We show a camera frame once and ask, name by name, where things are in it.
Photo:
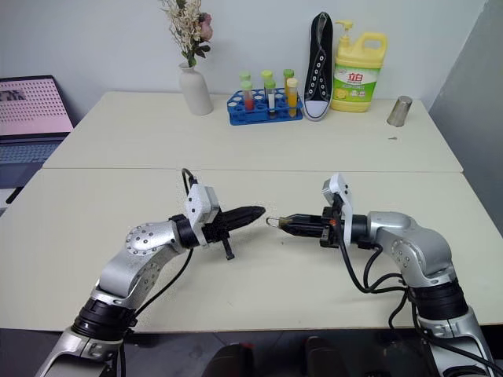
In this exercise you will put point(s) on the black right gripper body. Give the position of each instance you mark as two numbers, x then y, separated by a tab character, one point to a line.
331	231

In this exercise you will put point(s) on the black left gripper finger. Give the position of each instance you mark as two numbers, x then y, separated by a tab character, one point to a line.
241	224
245	212

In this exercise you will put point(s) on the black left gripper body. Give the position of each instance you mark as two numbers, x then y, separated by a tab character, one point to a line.
215	231

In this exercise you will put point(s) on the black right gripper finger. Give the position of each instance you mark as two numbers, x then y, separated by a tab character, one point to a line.
304	230
304	220

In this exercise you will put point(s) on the brass padlock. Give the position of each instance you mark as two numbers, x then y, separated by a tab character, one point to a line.
280	222

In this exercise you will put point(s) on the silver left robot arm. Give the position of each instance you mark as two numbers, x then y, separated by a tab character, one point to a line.
145	239

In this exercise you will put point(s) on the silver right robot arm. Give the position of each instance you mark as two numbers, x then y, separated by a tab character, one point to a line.
416	243

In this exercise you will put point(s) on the blue test tube rack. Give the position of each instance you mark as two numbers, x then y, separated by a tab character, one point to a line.
259	116

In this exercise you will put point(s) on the test tube with red liquid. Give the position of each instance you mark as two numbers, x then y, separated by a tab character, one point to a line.
247	98

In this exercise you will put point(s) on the test tube with white label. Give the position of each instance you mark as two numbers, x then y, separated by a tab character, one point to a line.
270	98

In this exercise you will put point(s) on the dark rounded shape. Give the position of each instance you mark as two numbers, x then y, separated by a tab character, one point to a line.
230	361
320	357

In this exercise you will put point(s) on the white ceramic vase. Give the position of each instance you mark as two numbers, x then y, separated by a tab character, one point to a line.
195	92

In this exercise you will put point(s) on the green-capped test tube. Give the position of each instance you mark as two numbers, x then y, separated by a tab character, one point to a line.
288	74
266	75
245	76

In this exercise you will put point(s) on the upturned metal cup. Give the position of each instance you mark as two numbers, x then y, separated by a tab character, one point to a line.
399	112

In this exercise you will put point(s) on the black canvas sneaker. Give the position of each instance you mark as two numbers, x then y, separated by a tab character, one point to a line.
318	74

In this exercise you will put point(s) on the yellow detergent pump bottle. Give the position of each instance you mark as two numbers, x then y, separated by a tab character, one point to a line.
355	78

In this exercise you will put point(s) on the dried flower bouquet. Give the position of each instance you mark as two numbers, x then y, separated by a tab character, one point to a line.
188	27

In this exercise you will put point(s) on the open laptop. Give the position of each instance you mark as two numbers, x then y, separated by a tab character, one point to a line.
31	102

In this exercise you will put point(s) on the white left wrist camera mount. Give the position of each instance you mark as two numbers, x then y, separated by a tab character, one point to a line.
198	204

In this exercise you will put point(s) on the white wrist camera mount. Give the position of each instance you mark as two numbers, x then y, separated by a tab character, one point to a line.
198	204
342	192

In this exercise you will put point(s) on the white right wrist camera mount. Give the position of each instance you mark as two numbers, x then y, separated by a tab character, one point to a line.
342	192

